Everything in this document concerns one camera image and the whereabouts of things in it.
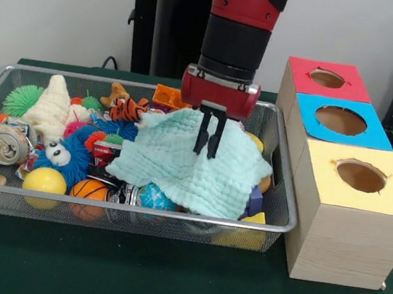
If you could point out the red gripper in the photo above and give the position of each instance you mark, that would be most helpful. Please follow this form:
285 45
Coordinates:
220 98

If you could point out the mint muslin cloth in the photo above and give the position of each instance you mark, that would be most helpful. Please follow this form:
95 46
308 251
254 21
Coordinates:
166 157

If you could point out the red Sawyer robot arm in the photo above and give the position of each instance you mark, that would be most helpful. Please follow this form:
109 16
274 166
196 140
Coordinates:
239 34

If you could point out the silver mesh bin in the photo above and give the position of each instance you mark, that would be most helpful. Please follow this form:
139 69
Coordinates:
276 200

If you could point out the wooden three-hole box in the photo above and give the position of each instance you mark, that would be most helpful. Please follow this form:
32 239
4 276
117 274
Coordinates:
342 244

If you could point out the orange plastic tray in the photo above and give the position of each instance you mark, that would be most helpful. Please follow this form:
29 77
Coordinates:
166 96

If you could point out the globe print ball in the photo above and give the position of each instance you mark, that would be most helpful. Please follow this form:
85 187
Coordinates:
156 199

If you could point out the tiger plush toy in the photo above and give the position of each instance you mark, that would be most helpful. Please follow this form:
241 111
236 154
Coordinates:
127 110

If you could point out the small basketball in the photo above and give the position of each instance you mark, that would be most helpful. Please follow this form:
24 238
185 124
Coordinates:
90 189

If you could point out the blue spiky toy with eyes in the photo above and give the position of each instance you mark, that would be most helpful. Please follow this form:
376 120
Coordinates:
73 160

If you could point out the dark green tablecloth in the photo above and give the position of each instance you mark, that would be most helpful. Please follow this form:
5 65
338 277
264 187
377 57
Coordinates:
166 279

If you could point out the cream muslin cloth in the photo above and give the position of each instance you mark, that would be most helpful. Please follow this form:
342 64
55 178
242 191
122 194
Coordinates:
52 108

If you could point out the yellow ball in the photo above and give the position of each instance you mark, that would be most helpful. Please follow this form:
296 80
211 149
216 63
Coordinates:
44 180

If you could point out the large green spiky ball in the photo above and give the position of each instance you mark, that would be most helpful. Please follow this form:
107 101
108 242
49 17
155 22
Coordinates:
21 98

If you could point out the crushed silver drink can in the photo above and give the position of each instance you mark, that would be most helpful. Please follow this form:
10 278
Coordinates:
4 146

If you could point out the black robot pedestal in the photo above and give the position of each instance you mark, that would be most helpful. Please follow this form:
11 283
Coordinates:
168 25

